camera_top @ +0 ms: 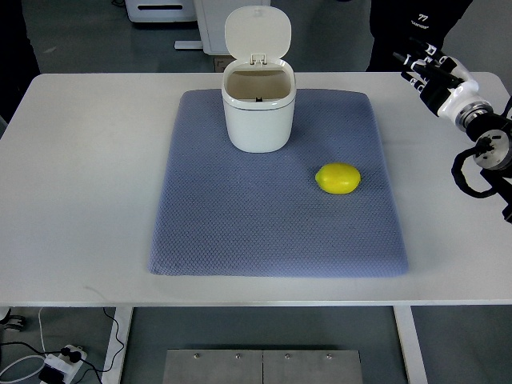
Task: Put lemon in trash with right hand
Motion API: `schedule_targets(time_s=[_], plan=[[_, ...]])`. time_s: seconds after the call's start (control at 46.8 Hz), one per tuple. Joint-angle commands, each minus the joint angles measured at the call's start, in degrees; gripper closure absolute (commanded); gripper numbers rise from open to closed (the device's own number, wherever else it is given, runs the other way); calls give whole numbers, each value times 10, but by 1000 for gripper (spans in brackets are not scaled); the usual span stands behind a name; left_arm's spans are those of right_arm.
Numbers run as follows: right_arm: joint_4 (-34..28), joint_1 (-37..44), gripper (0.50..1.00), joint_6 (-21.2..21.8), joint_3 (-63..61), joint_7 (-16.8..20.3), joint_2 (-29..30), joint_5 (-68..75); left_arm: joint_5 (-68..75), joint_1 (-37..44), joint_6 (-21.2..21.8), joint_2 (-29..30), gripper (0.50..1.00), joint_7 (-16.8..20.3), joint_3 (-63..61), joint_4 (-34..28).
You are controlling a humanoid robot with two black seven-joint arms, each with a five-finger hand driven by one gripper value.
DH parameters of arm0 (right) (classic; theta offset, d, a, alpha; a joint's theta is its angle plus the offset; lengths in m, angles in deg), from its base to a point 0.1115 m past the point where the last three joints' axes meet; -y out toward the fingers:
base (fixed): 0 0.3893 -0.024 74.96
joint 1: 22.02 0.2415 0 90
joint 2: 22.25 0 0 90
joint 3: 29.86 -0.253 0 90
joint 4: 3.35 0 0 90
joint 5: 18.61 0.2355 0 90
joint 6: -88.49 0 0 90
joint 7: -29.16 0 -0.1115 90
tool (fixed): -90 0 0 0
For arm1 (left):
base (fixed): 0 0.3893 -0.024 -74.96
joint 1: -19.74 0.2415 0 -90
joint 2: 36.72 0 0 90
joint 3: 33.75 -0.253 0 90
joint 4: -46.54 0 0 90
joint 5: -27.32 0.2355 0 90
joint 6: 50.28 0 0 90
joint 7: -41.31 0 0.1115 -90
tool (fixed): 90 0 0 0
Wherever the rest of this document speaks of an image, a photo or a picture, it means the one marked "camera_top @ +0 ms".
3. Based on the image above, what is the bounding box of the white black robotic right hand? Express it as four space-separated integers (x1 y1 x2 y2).
393 38 481 122

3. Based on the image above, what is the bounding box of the yellow lemon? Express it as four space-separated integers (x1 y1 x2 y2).
314 162 362 194

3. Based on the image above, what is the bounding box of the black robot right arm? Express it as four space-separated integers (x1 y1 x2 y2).
451 101 511 222

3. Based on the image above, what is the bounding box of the white trash bin with lid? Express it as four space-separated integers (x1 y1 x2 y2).
222 6 297 153

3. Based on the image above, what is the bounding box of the person in dark clothes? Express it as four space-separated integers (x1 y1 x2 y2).
366 0 471 72

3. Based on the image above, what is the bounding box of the white cabinet in background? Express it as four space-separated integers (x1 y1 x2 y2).
174 0 270 55

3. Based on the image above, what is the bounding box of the blue textured mat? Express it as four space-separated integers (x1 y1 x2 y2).
148 89 408 278

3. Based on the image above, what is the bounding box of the right white table leg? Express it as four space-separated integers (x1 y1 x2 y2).
393 306 428 384

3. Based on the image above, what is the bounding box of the white table leg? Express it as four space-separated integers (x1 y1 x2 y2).
393 306 428 384
101 306 134 384

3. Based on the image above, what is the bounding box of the white appliance in background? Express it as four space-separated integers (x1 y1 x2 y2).
125 0 197 23

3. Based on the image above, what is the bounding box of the metal floor plate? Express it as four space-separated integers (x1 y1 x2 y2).
162 350 363 383

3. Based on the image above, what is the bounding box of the left white table leg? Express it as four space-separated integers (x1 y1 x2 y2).
101 306 134 384

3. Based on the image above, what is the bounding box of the white power strip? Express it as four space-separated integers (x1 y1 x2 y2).
38 345 87 384

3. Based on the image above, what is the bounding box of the black power cable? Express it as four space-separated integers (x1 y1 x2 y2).
0 306 126 374

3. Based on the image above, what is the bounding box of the white cable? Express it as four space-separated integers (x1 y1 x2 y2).
0 306 51 384

